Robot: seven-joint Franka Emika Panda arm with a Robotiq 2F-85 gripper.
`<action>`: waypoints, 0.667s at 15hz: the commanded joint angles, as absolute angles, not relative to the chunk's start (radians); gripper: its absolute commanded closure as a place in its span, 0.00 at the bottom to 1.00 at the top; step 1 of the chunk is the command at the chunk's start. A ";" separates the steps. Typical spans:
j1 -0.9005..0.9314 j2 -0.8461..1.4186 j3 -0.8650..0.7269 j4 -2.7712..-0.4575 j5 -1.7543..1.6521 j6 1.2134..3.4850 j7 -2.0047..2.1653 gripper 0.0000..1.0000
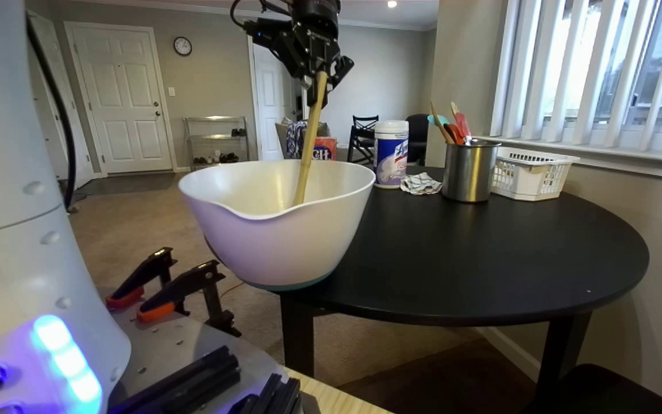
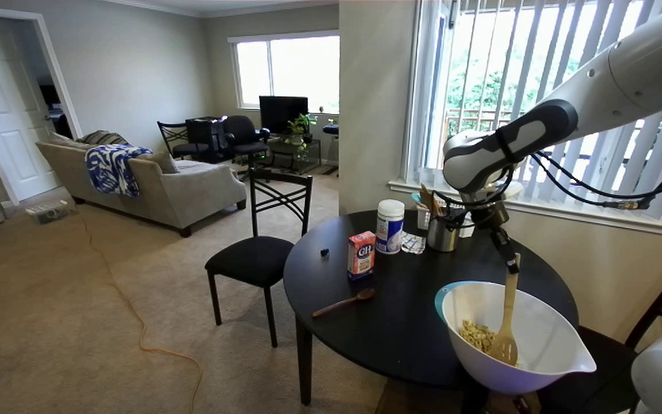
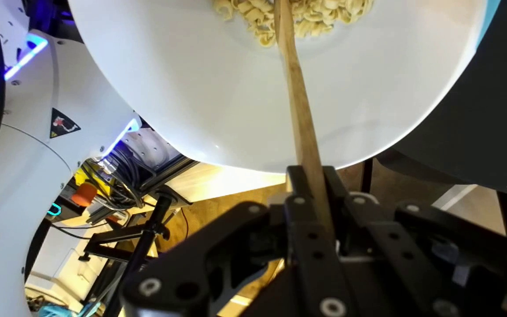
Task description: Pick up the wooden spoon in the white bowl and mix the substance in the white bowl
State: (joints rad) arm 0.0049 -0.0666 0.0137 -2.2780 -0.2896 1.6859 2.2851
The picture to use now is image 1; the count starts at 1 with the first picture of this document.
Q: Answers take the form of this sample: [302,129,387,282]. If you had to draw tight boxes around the beige sofa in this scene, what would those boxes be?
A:
[273,117,305,159]

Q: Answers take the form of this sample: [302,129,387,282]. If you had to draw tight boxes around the closed white panel door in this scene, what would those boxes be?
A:
[64,22,179,177]

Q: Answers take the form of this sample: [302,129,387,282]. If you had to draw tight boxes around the white wipes canister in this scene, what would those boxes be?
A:
[373,117,412,191]

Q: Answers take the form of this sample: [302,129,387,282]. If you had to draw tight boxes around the grey metal base plate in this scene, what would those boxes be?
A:
[108,308,326,414]

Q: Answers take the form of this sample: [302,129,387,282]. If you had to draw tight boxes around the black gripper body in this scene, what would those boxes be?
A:
[290,0,343,42]

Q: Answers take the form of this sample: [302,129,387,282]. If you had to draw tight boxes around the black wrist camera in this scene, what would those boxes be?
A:
[242,16,294,57]

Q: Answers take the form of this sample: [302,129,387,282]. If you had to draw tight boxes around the light wooden board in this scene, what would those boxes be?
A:
[283,367,395,414]

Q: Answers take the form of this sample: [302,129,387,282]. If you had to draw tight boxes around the black round table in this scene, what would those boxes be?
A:
[270,167,654,414]

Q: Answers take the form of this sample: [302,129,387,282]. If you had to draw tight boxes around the red spatula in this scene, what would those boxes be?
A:
[448,101,473,148]

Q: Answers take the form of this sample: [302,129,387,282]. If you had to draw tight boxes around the wooden utensil in holder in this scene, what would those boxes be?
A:
[428,101,456,148]

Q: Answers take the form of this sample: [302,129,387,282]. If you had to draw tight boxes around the white mixing bowl teal rim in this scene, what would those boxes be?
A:
[177,159,377,292]

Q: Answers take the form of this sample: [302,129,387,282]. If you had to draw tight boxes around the black extrusion rail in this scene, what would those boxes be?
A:
[228,370,323,414]
[111,343,244,414]

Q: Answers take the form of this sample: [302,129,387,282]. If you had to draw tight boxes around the black folding chair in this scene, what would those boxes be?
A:
[348,114,382,154]

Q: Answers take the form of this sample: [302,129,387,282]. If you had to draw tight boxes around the open white door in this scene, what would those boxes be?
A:
[252,53,288,162]

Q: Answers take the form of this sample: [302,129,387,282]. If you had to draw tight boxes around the black orange clamp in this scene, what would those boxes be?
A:
[135,259,244,339]
[103,244,179,314]

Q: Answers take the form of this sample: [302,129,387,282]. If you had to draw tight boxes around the white plastic basket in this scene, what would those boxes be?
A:
[489,145,582,205]

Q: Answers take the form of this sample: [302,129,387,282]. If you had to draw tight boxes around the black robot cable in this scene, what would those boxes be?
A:
[25,7,78,212]

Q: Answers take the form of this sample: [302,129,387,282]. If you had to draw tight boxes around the crumpled white wipe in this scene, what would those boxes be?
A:
[403,171,447,198]

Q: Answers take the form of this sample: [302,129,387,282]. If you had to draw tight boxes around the white vertical blinds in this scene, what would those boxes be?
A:
[489,0,662,162]

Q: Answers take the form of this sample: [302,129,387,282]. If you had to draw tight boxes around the round wall clock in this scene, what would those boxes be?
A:
[170,36,196,61]

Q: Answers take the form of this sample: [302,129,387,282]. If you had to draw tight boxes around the light wooden spoon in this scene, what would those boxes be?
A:
[293,69,331,208]

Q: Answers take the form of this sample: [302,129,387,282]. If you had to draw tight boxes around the metal shelf rack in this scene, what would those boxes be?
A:
[185,114,252,176]

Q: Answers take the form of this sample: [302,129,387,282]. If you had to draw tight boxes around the teal spatula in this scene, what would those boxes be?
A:
[425,114,458,148]

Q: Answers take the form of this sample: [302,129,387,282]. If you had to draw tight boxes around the black tall box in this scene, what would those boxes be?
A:
[406,114,432,169]

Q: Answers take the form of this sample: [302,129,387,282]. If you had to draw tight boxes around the steel utensil holder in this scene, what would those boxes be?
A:
[442,139,498,205]

